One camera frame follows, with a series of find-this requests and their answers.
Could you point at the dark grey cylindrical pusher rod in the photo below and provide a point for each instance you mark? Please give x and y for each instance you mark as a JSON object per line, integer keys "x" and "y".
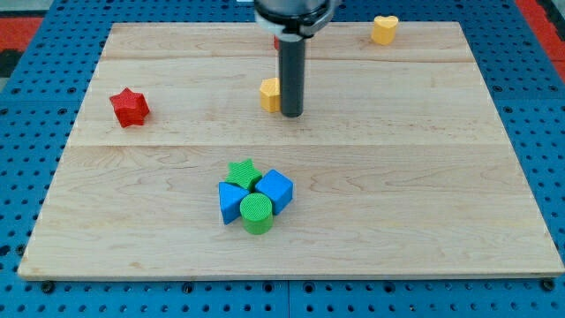
{"x": 291, "y": 58}

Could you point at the yellow hexagon block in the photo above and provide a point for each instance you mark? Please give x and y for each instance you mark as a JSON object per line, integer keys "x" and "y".
{"x": 270, "y": 97}

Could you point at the yellow heart block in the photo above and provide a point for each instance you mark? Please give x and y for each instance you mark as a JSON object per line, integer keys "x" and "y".
{"x": 384, "y": 29}

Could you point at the green star block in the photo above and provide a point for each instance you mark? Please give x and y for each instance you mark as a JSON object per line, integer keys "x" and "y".
{"x": 243, "y": 174}

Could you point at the blue cube block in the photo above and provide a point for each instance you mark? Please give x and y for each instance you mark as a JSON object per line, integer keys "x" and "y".
{"x": 278, "y": 188}

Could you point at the blue triangle block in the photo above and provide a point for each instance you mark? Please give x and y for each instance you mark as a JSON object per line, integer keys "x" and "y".
{"x": 230, "y": 197}

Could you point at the green cylinder block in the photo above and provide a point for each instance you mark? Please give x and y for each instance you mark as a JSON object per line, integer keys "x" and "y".
{"x": 256, "y": 210}

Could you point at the wooden board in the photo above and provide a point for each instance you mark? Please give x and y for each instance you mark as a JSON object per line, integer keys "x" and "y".
{"x": 401, "y": 165}

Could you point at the red star block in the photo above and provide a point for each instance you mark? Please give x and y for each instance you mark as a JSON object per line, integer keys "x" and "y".
{"x": 129, "y": 107}

